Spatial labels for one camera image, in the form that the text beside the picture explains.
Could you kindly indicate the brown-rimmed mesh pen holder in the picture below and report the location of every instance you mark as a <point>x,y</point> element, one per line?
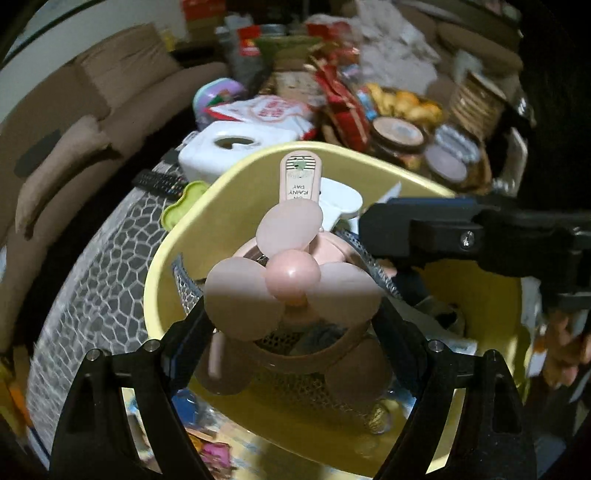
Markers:
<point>318,369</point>

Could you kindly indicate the black remote control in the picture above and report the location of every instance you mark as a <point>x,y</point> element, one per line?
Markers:
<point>157,182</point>

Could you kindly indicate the white tissue box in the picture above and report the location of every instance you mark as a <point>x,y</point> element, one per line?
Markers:
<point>231,145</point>

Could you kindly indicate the white and red bag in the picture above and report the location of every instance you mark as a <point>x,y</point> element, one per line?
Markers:
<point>268,111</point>

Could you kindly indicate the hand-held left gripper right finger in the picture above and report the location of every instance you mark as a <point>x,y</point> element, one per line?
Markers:
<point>408,369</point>

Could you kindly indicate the pink yarn spool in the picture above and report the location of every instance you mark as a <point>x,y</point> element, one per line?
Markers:
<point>214,454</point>

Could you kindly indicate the green bear-shaped tray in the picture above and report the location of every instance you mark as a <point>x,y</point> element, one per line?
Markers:
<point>183,206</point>

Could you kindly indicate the brown sofa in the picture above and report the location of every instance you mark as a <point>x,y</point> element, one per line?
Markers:
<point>83,115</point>

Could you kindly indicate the person's right hand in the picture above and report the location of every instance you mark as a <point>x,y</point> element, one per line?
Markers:
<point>565,346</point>

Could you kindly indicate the white crumpled paper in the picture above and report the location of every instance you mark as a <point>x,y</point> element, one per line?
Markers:
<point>392,46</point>

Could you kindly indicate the white plastic item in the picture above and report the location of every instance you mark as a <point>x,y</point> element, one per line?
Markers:
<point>344,201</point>

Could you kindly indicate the pink handheld fan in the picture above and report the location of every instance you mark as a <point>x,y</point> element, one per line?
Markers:
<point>286,272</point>

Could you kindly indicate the red snack packets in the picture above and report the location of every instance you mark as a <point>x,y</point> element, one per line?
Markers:
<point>344,104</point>

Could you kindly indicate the yellow plastic basket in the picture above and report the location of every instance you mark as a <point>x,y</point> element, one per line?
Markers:
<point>231,184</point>

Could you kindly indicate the purple and green container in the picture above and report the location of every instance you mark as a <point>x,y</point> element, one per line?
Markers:
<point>217,93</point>

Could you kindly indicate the grey patterned mat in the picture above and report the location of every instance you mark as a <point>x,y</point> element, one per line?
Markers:
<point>101,286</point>

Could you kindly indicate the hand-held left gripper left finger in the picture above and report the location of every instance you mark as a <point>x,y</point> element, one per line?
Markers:
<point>168,364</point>

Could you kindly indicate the wicker basket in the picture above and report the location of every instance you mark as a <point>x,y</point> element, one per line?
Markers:
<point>475,102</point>

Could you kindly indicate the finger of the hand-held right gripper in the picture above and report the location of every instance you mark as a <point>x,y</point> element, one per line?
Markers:
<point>415,230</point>

